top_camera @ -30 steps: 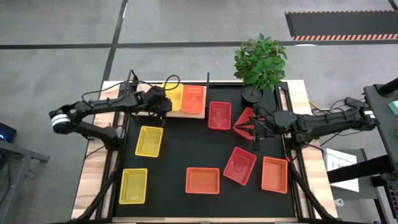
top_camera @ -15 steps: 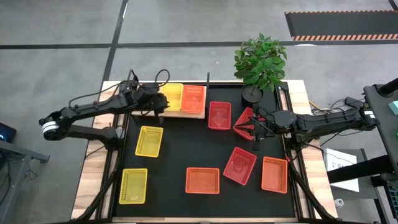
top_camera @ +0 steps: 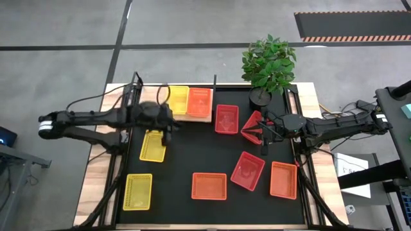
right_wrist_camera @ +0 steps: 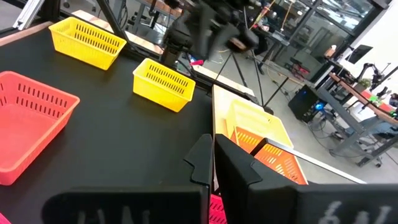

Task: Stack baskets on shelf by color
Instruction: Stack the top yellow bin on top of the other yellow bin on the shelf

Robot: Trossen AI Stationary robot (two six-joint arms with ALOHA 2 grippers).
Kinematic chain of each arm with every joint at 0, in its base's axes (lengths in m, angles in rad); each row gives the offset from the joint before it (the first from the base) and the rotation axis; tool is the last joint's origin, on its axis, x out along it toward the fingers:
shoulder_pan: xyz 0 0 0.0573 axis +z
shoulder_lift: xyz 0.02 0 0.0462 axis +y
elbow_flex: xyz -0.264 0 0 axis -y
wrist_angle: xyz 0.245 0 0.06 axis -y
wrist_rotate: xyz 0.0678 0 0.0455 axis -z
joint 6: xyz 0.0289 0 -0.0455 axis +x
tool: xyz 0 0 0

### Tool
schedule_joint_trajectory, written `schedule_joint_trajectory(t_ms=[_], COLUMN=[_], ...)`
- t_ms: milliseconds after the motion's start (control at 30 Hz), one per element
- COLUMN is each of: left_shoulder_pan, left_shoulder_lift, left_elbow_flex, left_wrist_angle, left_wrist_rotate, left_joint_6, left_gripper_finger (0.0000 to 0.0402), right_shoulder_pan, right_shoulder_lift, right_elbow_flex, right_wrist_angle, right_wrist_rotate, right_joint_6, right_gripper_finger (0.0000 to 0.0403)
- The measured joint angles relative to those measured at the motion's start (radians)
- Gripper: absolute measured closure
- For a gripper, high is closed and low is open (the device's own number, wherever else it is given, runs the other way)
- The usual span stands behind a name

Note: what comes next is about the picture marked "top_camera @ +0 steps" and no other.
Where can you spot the black metal frame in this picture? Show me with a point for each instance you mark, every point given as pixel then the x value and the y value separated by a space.
pixel 293 96
pixel 131 96

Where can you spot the small teal object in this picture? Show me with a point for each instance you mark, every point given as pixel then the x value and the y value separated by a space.
pixel 407 110

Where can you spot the small white plug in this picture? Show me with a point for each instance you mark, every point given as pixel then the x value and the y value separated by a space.
pixel 350 209

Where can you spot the grey metal desk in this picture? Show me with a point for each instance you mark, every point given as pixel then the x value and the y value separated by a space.
pixel 19 157

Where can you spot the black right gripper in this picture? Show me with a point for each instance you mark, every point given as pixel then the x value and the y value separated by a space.
pixel 289 123

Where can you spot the black floor mat hazard stripes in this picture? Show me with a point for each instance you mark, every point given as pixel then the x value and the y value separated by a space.
pixel 353 25

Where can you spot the dark grey side cart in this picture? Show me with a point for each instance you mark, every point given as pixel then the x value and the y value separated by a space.
pixel 396 128

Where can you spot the black right metal frame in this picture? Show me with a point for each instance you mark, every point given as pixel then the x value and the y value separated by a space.
pixel 293 96

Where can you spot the yellow plastic slotted basket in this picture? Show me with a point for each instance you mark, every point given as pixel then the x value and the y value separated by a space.
pixel 151 149
pixel 137 192
pixel 178 101

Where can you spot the black cart leg bar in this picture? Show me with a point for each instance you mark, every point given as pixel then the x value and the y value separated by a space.
pixel 369 174

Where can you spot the black device with blue light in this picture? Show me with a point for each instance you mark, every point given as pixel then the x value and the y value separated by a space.
pixel 7 136

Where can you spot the black round pole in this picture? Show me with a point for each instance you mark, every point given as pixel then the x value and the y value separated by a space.
pixel 401 90

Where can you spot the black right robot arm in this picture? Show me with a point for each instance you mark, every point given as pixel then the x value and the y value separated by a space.
pixel 337 123

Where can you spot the black left metal frame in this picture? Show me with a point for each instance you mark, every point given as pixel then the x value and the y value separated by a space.
pixel 131 96

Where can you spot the orange plastic slotted basket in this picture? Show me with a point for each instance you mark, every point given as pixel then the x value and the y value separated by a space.
pixel 283 180
pixel 199 102
pixel 208 186

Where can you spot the black power adapter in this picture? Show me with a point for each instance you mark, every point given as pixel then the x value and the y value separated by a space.
pixel 364 105

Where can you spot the red plastic slotted basket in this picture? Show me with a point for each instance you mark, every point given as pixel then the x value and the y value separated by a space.
pixel 253 138
pixel 247 171
pixel 227 119

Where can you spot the green plant in black pot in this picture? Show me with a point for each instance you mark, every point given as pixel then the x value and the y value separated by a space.
pixel 268 64

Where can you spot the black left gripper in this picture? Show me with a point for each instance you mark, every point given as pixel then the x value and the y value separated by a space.
pixel 151 116

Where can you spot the blue plastic crate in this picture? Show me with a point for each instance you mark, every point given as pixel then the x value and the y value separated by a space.
pixel 407 202

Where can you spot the black table mat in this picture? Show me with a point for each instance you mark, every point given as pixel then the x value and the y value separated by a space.
pixel 192 154

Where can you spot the light wooden shelf board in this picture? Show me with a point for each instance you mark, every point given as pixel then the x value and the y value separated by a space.
pixel 192 119

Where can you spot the black upright post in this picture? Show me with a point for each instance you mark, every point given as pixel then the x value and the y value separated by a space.
pixel 214 83

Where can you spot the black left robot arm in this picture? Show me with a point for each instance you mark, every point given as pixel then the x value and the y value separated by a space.
pixel 90 118

